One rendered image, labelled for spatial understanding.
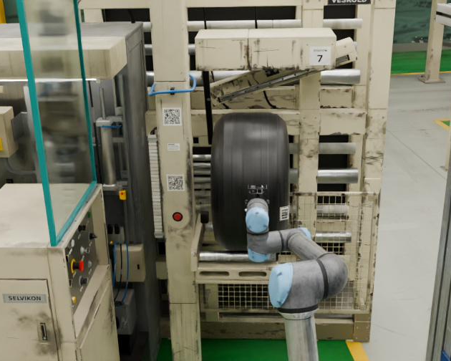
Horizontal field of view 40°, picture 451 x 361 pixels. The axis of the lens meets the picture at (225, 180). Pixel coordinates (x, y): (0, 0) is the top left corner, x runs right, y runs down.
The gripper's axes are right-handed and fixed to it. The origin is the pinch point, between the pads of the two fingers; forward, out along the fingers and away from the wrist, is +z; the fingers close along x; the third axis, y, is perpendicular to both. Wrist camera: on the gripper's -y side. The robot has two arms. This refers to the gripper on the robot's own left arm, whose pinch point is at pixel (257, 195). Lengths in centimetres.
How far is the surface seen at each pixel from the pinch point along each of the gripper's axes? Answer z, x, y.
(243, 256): 17.7, 6.0, -32.8
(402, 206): 278, -123, -98
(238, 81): 58, 9, 37
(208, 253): 18.2, 20.8, -32.1
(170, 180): 22.0, 36.7, -0.2
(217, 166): 6.5, 15.8, 10.0
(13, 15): 857, 418, 46
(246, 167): 4.2, 4.2, 10.4
